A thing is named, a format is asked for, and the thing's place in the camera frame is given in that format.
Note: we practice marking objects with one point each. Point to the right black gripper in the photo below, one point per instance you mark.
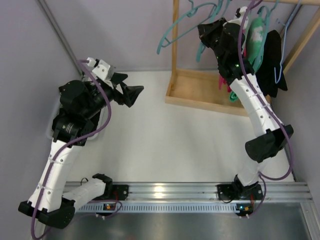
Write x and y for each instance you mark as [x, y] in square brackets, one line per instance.
[217, 34]

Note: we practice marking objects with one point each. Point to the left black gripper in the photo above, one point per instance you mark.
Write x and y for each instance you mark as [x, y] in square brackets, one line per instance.
[119, 90]

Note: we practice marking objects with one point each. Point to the teal hanger with black trousers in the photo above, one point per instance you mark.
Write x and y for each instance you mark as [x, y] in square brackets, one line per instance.
[211, 16]

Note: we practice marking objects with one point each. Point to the black trousers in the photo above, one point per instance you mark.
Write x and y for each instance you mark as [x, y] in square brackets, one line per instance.
[92, 123]
[271, 58]

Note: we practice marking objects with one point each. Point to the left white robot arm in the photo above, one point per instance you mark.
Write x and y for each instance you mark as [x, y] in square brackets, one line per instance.
[81, 103]

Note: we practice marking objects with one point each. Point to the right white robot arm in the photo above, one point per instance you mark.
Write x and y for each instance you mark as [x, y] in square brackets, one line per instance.
[271, 135]

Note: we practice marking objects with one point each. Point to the green patterned trousers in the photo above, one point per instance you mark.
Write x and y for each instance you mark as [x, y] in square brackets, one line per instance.
[254, 43]

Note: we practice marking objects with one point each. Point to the teal hanger with green trousers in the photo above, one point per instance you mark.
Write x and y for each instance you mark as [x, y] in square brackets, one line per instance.
[265, 13]

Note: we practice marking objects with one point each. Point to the pink trousers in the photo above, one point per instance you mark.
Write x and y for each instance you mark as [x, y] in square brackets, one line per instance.
[222, 82]

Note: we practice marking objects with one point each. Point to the black trousers on blue hanger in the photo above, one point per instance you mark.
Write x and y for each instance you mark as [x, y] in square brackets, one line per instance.
[271, 58]

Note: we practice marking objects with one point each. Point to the light blue hanger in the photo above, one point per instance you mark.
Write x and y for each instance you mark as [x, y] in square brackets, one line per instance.
[278, 72]

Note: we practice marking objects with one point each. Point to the wooden clothes rack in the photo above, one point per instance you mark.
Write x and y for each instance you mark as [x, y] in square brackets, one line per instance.
[198, 89]

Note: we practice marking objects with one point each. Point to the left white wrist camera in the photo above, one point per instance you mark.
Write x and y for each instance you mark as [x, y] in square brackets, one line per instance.
[100, 68]

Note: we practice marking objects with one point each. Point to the aluminium corner post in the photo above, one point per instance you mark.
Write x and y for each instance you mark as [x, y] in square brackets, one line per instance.
[48, 14]

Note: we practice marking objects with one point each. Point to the grey slotted cable duct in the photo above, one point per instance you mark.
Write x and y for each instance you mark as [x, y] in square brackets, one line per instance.
[167, 207]

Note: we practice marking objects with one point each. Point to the aluminium mounting rail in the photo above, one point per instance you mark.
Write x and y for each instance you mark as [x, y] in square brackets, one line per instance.
[209, 191]

